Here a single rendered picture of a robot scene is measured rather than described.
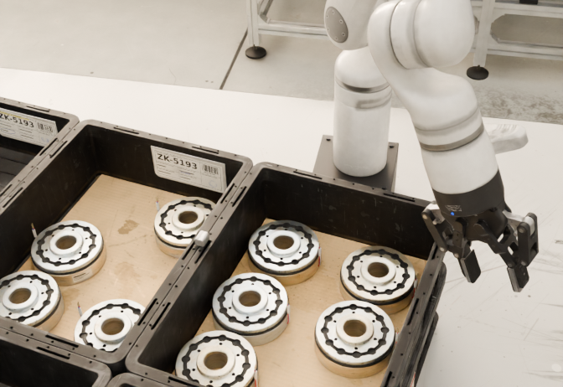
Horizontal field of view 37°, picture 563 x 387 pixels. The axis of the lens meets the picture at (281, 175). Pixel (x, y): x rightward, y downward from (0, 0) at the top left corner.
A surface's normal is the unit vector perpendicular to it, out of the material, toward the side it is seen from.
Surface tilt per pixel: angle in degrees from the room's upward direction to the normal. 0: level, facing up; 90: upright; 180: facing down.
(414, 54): 102
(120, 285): 0
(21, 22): 0
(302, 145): 0
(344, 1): 88
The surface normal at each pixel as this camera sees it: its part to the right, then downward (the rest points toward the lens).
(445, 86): -0.22, -0.78
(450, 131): -0.05, 0.49
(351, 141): -0.42, 0.61
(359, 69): -0.18, -0.50
